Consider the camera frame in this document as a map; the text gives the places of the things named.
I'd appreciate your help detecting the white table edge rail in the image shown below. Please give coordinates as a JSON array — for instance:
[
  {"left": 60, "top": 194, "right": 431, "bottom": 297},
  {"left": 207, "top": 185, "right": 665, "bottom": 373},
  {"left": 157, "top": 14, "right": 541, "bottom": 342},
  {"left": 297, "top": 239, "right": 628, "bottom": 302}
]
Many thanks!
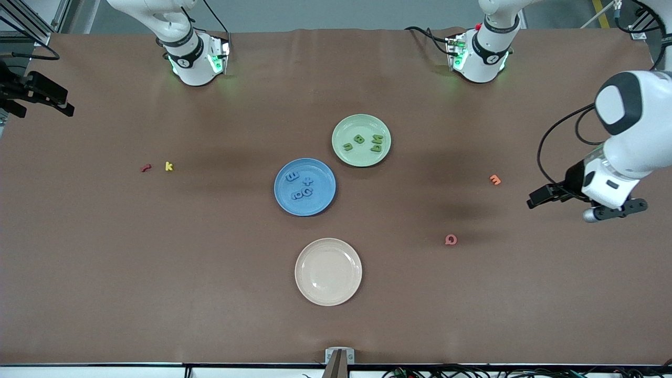
[{"left": 0, "top": 363, "right": 672, "bottom": 378}]

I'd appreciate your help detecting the black right base cable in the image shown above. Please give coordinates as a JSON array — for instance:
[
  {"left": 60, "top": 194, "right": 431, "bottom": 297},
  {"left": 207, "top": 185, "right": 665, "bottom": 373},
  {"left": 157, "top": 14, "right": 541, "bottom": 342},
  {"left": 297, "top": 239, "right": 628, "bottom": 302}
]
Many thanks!
[{"left": 201, "top": 0, "right": 230, "bottom": 35}]

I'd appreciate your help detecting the black left base cable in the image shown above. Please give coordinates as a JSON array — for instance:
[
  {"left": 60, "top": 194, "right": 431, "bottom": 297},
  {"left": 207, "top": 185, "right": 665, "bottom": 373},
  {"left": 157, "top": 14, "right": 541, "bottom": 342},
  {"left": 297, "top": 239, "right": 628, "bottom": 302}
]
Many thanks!
[{"left": 404, "top": 25, "right": 453, "bottom": 56}]

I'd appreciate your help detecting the dark camera mount post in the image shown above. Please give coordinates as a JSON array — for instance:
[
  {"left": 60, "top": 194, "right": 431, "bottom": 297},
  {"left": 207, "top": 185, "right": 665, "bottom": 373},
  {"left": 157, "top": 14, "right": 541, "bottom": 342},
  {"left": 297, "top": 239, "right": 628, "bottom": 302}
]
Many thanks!
[{"left": 321, "top": 351, "right": 349, "bottom": 378}]

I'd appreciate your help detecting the black base cable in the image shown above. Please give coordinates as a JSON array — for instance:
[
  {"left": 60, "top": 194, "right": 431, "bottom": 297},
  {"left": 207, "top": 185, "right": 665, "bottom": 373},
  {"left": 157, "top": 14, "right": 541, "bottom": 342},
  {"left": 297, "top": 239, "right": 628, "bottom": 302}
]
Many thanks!
[
  {"left": 404, "top": 25, "right": 453, "bottom": 56},
  {"left": 201, "top": 0, "right": 230, "bottom": 35}
]

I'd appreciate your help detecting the blue plate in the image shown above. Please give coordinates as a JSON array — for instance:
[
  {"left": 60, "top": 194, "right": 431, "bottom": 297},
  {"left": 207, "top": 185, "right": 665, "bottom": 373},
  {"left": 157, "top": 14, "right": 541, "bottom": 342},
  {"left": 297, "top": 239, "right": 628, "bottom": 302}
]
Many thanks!
[{"left": 274, "top": 157, "right": 337, "bottom": 217}]

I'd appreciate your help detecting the tangled cable bundle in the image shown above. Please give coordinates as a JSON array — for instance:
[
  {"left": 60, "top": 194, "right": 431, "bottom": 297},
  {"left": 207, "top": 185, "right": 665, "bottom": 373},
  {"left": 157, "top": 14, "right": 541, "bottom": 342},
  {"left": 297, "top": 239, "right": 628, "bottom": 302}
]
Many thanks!
[{"left": 382, "top": 364, "right": 672, "bottom": 378}]

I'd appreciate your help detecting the brown table cover sheet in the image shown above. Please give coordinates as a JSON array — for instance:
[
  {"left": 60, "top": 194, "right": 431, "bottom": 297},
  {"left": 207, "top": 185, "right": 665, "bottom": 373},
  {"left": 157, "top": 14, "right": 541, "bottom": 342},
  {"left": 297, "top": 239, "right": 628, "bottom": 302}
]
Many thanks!
[{"left": 0, "top": 27, "right": 672, "bottom": 366}]

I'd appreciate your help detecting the beige plate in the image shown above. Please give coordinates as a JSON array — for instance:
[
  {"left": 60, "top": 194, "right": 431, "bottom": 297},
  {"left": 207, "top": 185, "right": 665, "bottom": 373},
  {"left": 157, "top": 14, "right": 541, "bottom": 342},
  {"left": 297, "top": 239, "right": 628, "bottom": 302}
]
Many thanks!
[{"left": 294, "top": 237, "right": 363, "bottom": 307}]

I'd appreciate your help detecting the green plate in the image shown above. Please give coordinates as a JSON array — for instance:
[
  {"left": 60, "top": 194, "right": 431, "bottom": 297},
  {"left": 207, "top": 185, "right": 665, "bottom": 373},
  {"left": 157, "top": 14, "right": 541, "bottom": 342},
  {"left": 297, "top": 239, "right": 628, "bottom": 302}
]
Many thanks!
[{"left": 331, "top": 113, "right": 392, "bottom": 168}]

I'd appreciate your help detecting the aluminium frame profile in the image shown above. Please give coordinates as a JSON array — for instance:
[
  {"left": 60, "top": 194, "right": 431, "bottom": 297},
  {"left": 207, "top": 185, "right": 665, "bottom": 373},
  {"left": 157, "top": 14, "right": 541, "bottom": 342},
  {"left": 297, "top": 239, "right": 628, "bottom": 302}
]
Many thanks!
[
  {"left": 0, "top": 0, "right": 85, "bottom": 46},
  {"left": 627, "top": 0, "right": 672, "bottom": 40}
]

